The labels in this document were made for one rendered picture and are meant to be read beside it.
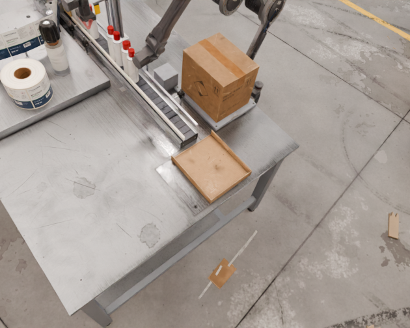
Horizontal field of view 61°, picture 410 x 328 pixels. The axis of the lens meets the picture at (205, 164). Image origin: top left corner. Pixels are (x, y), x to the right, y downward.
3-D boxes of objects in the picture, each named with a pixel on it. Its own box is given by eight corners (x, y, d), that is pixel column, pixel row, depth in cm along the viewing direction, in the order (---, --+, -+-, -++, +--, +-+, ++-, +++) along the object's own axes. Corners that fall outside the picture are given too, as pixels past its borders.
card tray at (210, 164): (170, 159, 171) (170, 155, 168) (211, 134, 182) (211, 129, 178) (210, 204, 161) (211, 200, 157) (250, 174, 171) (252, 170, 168)
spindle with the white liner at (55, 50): (50, 68, 188) (32, 20, 162) (66, 62, 191) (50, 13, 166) (58, 79, 184) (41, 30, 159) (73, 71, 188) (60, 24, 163)
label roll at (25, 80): (29, 116, 170) (19, 95, 158) (2, 95, 175) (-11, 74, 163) (61, 92, 180) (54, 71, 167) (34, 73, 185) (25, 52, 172)
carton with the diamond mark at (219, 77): (180, 88, 193) (182, 49, 170) (213, 70, 203) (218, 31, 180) (216, 123, 183) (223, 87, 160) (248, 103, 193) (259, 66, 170)
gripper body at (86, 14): (85, 23, 178) (82, 10, 172) (75, 12, 181) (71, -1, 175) (96, 19, 180) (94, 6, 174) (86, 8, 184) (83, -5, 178)
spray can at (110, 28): (108, 57, 196) (103, 26, 179) (116, 53, 198) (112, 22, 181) (113, 62, 194) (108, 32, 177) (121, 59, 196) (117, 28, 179)
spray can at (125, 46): (122, 71, 191) (118, 41, 174) (130, 68, 193) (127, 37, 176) (127, 77, 190) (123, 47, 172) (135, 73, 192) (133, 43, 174)
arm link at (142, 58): (166, 46, 148) (152, 31, 148) (145, 60, 144) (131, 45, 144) (162, 61, 159) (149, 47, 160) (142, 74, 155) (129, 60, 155)
